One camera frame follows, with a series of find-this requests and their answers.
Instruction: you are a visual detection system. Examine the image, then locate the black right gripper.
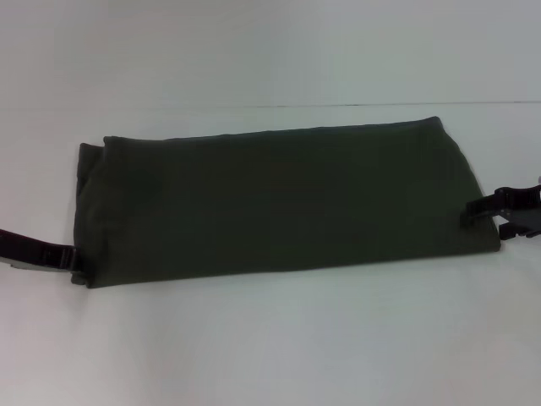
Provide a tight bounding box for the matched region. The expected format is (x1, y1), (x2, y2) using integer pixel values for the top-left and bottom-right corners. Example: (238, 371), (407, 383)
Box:
(463, 184), (541, 242)

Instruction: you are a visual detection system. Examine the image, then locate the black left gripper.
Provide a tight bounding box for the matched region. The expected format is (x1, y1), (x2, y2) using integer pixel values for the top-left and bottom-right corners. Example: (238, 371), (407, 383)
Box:
(0, 227), (82, 274)

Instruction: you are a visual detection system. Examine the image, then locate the dark green FREE! t-shirt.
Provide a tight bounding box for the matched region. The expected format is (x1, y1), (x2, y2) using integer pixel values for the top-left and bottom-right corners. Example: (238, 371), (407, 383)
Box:
(69, 116), (503, 292)

